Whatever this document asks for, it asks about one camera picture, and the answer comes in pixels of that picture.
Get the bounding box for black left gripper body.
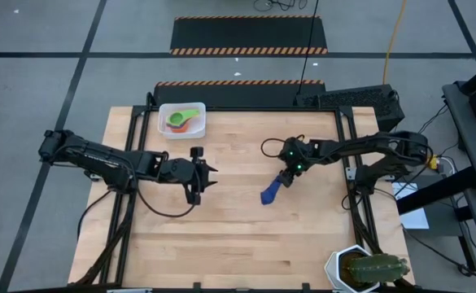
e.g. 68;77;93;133
162;146;207;206

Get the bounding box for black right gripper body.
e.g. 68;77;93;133
278;137;320;177

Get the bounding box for indigo measuring cup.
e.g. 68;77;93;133
260;174;284;206

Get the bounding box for green measuring cup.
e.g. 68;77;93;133
165;107;201;128

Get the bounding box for white plastic basket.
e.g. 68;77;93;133
157;102;207;140

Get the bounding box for black perforated computer case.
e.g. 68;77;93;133
293;83;406;139

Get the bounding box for white hexagonal plant pot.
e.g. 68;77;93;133
323;243;382;293

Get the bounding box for green cactus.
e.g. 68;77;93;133
345;252;412;285

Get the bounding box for white metal strip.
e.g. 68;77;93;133
106;287;154;293

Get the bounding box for white paper sheet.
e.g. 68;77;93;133
391;181;430;230

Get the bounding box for grey desk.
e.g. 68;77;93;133
442;81;476;269

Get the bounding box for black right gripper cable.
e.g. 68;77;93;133
260;133;304;159

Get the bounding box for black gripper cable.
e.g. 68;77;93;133
133;178;198;218
260;133;304;159

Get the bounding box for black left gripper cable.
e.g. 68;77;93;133
133;178;198;218

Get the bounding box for black aluminium table frame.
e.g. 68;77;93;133
74;103;387;293

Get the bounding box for narrow striped cable ramp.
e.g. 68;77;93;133
152;79;327;108

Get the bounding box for thin black hanging cable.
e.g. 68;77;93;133
76;189;115;241

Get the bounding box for large striped cable ramp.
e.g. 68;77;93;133
168;15;329;56

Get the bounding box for black desk leg frame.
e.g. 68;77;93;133
395;165;476;273

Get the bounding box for yellow floor cable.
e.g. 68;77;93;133
382;0;408;85

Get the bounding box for coiled black cables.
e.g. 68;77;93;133
252;0;308;12

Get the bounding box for black desk floor cable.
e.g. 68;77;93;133
400;227;476;288

